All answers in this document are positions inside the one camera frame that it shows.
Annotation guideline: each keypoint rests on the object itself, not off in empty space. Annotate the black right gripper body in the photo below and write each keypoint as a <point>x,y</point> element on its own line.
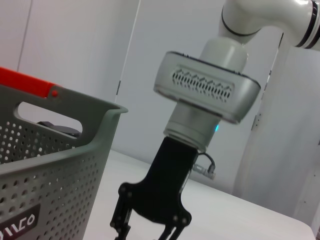
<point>165,187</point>

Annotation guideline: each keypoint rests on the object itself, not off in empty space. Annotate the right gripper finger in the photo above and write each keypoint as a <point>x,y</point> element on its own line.
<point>175,231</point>
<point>122,217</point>

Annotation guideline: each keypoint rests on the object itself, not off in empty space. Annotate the glass teacup black sleeve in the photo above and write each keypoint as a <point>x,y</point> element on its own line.
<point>62,129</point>

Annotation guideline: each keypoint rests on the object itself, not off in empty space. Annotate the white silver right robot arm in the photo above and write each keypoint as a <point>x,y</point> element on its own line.
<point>225,50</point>

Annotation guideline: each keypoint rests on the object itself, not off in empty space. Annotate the grey perforated storage basket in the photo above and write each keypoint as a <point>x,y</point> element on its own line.
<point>50,175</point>

